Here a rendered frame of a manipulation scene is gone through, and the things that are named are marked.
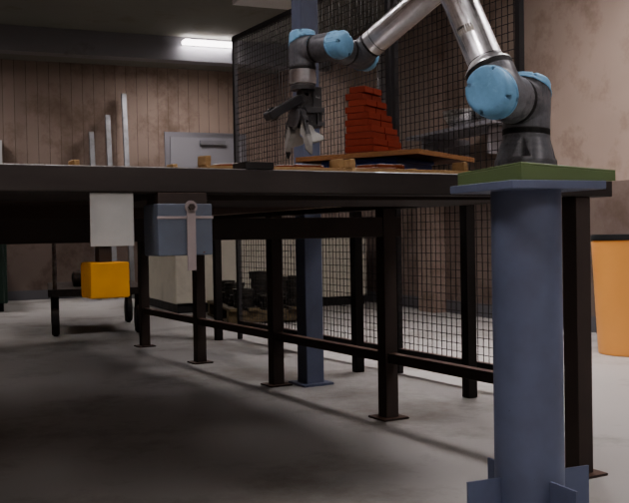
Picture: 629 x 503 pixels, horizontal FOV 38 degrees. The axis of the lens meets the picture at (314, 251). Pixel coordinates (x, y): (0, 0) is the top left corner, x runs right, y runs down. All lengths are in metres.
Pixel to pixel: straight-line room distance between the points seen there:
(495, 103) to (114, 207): 0.90
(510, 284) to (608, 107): 4.76
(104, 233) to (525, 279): 0.99
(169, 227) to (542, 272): 0.89
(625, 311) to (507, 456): 3.44
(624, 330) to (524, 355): 3.47
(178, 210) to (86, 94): 10.19
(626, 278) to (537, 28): 2.72
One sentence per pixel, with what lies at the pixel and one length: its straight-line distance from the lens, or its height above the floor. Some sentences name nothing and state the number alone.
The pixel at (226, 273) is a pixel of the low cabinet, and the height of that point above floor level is 0.38.
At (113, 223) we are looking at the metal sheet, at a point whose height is 0.79.
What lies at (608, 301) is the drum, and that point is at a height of 0.32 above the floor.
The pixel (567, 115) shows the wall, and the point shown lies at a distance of 7.27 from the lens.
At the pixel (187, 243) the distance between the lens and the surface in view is 2.12.
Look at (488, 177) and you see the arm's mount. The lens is 2.25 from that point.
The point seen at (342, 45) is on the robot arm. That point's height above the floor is 1.26.
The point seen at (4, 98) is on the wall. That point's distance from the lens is 12.14.
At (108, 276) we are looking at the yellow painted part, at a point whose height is 0.67.
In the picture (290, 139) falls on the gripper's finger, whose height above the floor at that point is 1.03.
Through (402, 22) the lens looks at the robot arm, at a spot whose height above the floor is 1.32.
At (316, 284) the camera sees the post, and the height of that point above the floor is 0.50.
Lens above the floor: 0.75
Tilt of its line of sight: 1 degrees down
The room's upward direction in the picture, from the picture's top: 1 degrees counter-clockwise
